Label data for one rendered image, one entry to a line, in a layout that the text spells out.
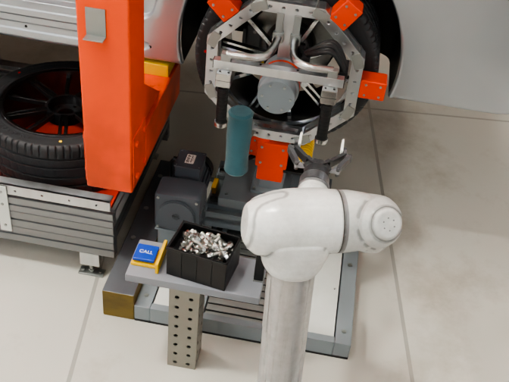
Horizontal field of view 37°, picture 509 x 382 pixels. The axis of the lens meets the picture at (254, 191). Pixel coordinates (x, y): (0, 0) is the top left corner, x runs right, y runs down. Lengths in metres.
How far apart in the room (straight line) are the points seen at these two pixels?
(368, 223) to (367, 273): 1.69
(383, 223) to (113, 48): 1.12
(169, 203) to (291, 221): 1.36
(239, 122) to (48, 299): 1.00
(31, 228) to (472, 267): 1.81
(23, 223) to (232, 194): 0.82
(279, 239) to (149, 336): 1.43
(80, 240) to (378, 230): 1.66
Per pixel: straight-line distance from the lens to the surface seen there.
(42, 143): 2.88
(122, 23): 2.26
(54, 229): 2.94
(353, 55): 2.58
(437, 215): 3.55
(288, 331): 1.63
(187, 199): 2.77
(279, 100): 2.53
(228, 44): 2.75
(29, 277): 3.07
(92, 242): 2.92
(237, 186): 3.12
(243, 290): 2.38
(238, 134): 2.64
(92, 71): 2.37
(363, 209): 1.50
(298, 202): 1.48
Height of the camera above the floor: 2.16
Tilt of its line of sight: 38 degrees down
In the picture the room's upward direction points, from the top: 6 degrees clockwise
